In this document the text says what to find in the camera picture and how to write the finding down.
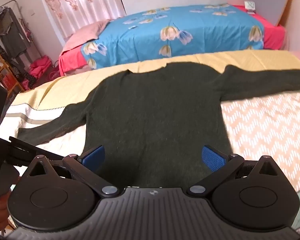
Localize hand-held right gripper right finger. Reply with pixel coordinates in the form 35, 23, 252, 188
187, 144, 278, 197

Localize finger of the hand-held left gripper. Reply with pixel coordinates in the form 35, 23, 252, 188
8, 136, 77, 167

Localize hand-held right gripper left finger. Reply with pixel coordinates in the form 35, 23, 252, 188
24, 145, 119, 197

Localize dark green knit sweater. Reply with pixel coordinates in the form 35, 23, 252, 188
18, 61, 300, 188

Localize pink red clothes pile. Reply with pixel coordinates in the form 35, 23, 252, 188
28, 56, 61, 81

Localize dark hanging clothes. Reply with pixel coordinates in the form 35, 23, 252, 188
0, 7, 32, 58

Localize metal clothes rack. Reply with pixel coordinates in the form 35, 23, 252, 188
0, 0, 43, 64

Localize person's left hand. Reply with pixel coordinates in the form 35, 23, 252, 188
0, 189, 12, 233

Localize wooden shelf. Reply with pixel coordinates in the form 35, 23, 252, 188
0, 50, 26, 93

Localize yellow zigzag patterned blanket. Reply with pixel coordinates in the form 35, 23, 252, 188
0, 49, 300, 202

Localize pink folded blanket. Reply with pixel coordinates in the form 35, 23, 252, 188
60, 20, 111, 56

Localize blue floral bed cover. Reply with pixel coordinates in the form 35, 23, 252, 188
81, 4, 265, 70

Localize pink floral lace curtain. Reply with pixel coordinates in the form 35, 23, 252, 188
38, 0, 127, 46

